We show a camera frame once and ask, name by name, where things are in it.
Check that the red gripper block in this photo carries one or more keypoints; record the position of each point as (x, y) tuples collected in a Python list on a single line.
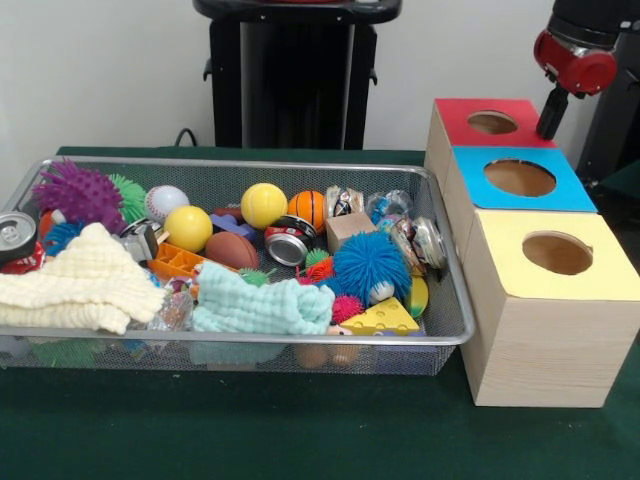
[(585, 72)]

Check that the shallow metal mesh bin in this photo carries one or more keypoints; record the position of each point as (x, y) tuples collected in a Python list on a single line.
[(440, 320)]

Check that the green cloth side table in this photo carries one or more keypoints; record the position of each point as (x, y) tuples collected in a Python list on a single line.
[(620, 180)]

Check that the blue spiky rubber ball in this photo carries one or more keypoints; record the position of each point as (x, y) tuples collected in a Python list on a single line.
[(370, 265)]

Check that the orange mini basketball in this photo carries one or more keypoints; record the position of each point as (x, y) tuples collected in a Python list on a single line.
[(307, 211)]

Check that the yellow cheese wedge toy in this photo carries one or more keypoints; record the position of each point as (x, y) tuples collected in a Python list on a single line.
[(382, 317)]

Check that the yellow ball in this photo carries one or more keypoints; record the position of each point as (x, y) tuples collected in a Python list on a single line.
[(264, 206), (187, 227)]

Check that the brown mini football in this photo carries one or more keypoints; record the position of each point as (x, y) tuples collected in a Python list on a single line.
[(230, 250)]

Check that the mint knitted cloth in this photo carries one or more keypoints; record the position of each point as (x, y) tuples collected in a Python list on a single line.
[(250, 305)]

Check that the white mini baseball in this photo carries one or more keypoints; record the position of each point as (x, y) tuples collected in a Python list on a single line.
[(166, 202)]

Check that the dark green table cloth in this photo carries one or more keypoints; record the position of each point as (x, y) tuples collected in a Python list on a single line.
[(300, 430)]

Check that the purple spiky monster toy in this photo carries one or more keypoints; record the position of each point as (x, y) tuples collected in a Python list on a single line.
[(80, 195)]

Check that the cream knitted cloth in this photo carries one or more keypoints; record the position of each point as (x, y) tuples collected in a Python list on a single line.
[(85, 280)]

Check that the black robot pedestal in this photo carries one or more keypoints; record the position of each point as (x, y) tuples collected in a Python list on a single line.
[(300, 75)]

